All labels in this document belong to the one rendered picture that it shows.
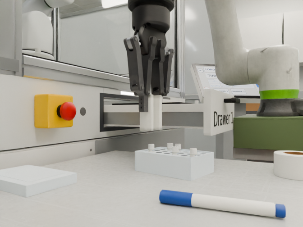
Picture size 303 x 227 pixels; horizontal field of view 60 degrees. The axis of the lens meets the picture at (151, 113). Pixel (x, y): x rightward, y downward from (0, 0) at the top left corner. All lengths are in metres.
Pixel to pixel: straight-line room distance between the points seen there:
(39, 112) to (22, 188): 0.23
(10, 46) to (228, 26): 0.70
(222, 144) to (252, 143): 0.89
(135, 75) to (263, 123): 0.50
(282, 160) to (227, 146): 1.27
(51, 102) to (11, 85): 0.08
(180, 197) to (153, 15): 0.33
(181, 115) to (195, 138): 1.86
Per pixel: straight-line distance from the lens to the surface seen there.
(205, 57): 2.53
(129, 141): 0.90
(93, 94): 0.75
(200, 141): 2.50
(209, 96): 0.62
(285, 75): 0.99
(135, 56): 0.48
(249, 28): 4.22
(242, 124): 0.87
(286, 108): 0.98
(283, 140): 0.87
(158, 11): 0.52
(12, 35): 0.61
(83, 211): 0.33
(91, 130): 0.74
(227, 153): 1.76
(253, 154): 0.91
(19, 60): 0.60
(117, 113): 0.75
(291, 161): 0.50
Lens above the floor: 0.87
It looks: level
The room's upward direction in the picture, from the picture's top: straight up
